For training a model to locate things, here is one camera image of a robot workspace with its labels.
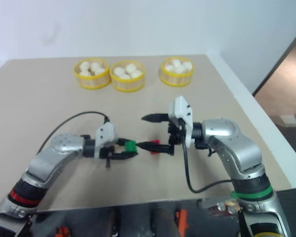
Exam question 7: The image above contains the yellow rimmed bamboo steamer basket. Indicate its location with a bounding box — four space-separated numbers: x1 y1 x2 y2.
109 60 147 93
158 56 196 88
73 57 112 90

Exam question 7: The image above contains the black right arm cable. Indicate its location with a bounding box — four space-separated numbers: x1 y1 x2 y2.
181 141 235 194

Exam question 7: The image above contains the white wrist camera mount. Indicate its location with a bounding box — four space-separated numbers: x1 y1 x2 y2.
94 122 119 160
168 95 195 147

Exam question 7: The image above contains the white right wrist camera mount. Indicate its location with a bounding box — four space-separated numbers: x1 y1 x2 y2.
168 95 195 147

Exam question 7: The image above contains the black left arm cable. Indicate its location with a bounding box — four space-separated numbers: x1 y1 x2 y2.
38 111 111 154

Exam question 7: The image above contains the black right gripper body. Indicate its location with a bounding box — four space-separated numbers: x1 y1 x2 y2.
167 118 188 147

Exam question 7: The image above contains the green cube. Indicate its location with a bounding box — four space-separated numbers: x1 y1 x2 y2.
124 140 138 154

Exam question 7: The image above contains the orange plastic piece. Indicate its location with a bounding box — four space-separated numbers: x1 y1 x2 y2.
54 225 71 237
175 209 189 229

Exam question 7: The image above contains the shiny metal clutter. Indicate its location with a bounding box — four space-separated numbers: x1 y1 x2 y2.
199 196 239 216

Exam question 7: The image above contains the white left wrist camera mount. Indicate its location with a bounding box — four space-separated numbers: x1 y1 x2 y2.
94 122 119 160

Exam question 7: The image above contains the red cube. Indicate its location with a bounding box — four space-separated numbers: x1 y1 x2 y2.
150 139 162 155

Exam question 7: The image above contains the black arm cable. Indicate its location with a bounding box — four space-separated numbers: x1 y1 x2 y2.
38 111 111 154
181 141 235 194

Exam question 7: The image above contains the brown cardboard box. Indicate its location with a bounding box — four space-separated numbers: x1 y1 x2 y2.
273 112 296 127

